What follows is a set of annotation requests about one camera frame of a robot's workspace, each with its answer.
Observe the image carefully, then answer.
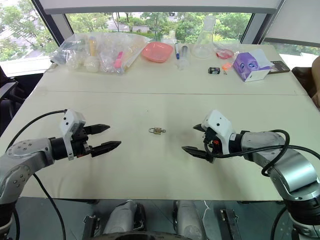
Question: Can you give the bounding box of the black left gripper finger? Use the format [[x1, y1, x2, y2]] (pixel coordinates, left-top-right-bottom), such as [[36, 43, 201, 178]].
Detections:
[[83, 123, 111, 136], [89, 140, 122, 158]]

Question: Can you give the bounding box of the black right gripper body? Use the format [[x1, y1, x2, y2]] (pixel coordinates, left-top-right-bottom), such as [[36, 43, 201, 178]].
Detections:
[[202, 127, 224, 156]]

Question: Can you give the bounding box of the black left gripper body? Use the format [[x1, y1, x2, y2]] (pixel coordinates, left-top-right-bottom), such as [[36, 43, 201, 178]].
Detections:
[[71, 124, 92, 159]]

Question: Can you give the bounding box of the white round plastic cup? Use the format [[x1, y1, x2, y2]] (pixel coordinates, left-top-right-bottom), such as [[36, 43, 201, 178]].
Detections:
[[83, 56, 100, 74]]

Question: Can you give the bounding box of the pink plastic tool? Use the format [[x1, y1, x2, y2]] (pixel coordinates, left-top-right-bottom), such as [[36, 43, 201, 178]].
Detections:
[[114, 51, 124, 70]]

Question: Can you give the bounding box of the purple tissue box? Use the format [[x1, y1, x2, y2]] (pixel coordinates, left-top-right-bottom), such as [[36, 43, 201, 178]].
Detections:
[[232, 48, 275, 83]]

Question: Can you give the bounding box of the clear bag with red item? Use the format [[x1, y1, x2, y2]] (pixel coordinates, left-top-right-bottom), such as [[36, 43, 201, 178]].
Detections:
[[214, 46, 236, 60]]

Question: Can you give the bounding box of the clear glass conical flask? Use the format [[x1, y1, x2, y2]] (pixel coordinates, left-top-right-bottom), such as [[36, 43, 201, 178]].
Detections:
[[191, 15, 217, 60]]

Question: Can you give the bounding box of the yellow plastic bottle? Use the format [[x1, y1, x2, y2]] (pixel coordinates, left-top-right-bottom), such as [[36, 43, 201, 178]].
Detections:
[[88, 35, 98, 57]]

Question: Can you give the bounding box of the clear bag with dark items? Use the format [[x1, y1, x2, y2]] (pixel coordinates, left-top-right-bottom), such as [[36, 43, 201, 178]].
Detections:
[[49, 33, 87, 66]]

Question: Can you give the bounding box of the dark office chair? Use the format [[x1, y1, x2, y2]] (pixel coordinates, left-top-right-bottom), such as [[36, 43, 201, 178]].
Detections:
[[0, 65, 26, 137]]

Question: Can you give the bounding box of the clear zip bag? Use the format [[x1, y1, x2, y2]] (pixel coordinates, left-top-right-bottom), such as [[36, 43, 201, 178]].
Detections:
[[96, 31, 152, 75]]

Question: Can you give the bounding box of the pink plastic tray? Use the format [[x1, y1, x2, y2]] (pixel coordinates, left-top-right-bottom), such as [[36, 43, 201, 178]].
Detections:
[[141, 41, 174, 64]]

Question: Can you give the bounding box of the brown leather chair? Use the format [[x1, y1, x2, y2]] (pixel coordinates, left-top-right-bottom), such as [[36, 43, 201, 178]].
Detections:
[[290, 66, 320, 108]]

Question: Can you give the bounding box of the grey roller blind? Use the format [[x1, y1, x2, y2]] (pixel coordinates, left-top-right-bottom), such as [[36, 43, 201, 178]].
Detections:
[[261, 0, 320, 49], [42, 0, 284, 15]]

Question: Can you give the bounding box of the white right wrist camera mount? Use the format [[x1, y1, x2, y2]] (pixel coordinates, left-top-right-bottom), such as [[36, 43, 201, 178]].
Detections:
[[201, 109, 237, 156]]

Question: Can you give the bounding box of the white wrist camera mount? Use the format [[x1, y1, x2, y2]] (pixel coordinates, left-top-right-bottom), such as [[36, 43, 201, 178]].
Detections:
[[59, 108, 86, 161], [201, 109, 237, 156]]

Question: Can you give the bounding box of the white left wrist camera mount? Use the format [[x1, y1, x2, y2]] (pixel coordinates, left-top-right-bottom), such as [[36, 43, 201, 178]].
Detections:
[[59, 108, 86, 161]]

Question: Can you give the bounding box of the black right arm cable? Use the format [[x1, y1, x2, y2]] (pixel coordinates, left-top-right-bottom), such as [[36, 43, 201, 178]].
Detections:
[[203, 129, 320, 177]]

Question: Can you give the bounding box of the thin white cable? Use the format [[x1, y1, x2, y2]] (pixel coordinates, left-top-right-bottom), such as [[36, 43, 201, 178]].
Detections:
[[201, 199, 214, 236]]

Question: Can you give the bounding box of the black metal bracket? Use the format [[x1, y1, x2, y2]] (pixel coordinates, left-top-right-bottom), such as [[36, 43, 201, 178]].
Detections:
[[81, 214, 101, 240], [219, 208, 243, 240]]

